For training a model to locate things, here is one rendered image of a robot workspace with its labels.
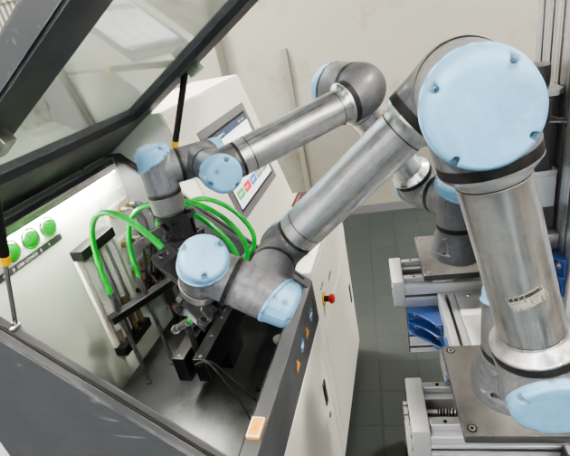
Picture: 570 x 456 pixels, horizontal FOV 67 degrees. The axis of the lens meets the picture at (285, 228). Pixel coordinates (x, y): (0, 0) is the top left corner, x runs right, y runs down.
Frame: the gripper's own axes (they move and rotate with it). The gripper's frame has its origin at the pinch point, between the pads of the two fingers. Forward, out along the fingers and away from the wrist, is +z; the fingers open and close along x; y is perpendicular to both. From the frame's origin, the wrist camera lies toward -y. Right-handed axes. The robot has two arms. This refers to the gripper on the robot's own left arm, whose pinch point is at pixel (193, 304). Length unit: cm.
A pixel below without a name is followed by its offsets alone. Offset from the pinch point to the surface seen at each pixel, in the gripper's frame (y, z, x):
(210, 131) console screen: -48, 32, 49
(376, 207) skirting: 1, 235, 215
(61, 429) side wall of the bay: -0.2, 9.6, -34.6
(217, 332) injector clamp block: 5.1, 30.8, 4.5
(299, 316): 18.3, 28.9, 24.6
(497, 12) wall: -32, 94, 311
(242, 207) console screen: -23, 46, 43
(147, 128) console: -53, 18, 28
